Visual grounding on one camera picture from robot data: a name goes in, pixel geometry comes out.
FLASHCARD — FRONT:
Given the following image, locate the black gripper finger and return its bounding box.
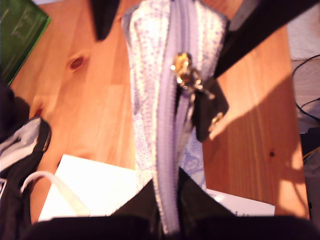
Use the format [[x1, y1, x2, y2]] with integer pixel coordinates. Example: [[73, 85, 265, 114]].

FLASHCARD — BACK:
[[90, 0, 121, 41], [213, 0, 320, 79], [178, 167, 236, 223], [109, 179, 162, 222]]

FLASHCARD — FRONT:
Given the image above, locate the purple snakeskin zip pouch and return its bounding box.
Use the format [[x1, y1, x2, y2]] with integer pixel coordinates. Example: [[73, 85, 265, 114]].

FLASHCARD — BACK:
[[121, 0, 231, 236]]

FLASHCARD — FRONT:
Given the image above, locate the black zipper pull with eyelet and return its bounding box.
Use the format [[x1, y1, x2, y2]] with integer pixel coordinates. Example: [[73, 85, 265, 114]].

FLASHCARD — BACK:
[[169, 51, 230, 143]]

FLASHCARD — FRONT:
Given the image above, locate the silver green Canagan bag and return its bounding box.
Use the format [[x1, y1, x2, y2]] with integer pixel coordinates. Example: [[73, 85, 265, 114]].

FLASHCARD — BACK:
[[0, 0, 52, 86]]

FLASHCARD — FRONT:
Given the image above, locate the printed white paper sheet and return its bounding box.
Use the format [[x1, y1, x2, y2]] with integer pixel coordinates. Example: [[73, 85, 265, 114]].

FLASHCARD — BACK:
[[37, 154, 276, 223]]

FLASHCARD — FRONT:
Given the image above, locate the black hoodie grey lining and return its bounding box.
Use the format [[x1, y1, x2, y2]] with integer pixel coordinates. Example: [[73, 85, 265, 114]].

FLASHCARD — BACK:
[[0, 79, 53, 240]]

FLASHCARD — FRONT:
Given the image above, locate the beige hoodie drawstring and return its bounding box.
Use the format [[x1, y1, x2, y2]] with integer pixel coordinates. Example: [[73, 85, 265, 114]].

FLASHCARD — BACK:
[[19, 171, 91, 216]]

